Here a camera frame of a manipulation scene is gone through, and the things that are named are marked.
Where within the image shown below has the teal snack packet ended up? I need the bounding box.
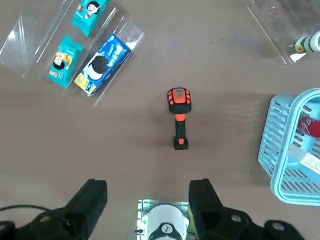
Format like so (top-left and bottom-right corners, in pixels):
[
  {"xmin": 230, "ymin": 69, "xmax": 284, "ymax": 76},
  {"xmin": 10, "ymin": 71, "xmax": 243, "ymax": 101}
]
[
  {"xmin": 47, "ymin": 34, "xmax": 83, "ymax": 89},
  {"xmin": 71, "ymin": 0, "xmax": 111, "ymax": 38}
]

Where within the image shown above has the green and white bottle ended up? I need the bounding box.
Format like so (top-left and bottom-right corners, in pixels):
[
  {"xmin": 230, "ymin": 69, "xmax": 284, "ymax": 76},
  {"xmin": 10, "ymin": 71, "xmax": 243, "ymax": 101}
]
[{"xmin": 294, "ymin": 30, "xmax": 320, "ymax": 54}]

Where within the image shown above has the blue Oreo cookie packet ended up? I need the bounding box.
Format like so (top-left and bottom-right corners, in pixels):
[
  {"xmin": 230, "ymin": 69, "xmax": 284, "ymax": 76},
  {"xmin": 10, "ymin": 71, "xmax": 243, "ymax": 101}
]
[{"xmin": 73, "ymin": 33, "xmax": 132, "ymax": 97}]

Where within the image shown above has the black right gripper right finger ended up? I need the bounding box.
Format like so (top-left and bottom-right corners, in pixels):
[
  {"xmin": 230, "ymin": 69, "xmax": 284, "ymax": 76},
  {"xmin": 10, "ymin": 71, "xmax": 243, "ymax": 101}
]
[{"xmin": 188, "ymin": 178, "xmax": 307, "ymax": 240}]

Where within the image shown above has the clear acrylic bottle shelf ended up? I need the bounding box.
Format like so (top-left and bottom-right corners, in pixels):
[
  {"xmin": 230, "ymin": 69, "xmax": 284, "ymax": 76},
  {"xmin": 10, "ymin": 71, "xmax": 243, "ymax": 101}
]
[{"xmin": 245, "ymin": 0, "xmax": 320, "ymax": 65}]

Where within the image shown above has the blue plastic shopping basket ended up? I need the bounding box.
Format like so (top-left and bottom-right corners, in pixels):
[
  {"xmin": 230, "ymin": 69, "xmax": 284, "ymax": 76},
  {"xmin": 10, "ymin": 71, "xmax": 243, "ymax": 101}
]
[{"xmin": 257, "ymin": 88, "xmax": 320, "ymax": 207}]

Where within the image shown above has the red Coca-Cola bottle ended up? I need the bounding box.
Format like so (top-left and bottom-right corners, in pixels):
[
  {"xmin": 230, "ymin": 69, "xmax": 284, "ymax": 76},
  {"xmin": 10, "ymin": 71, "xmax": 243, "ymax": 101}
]
[{"xmin": 297, "ymin": 112, "xmax": 320, "ymax": 138}]

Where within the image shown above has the orange and black barcode scanner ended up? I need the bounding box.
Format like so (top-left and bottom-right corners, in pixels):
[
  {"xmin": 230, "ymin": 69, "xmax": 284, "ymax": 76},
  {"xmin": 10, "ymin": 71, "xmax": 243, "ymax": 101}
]
[{"xmin": 166, "ymin": 87, "xmax": 193, "ymax": 151}]

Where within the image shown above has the clear acrylic snack shelf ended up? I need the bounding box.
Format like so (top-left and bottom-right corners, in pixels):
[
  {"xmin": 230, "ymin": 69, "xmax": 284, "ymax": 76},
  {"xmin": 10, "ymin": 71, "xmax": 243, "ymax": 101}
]
[{"xmin": 0, "ymin": 0, "xmax": 147, "ymax": 109}]

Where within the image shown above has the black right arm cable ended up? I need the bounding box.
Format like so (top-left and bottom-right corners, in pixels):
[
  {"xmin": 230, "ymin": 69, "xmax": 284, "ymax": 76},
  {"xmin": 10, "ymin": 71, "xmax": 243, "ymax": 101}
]
[{"xmin": 0, "ymin": 204, "xmax": 52, "ymax": 214}]

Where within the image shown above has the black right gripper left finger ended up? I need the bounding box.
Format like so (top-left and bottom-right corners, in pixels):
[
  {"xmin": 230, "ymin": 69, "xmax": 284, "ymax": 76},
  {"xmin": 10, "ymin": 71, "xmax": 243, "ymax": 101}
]
[{"xmin": 0, "ymin": 178, "xmax": 109, "ymax": 240}]

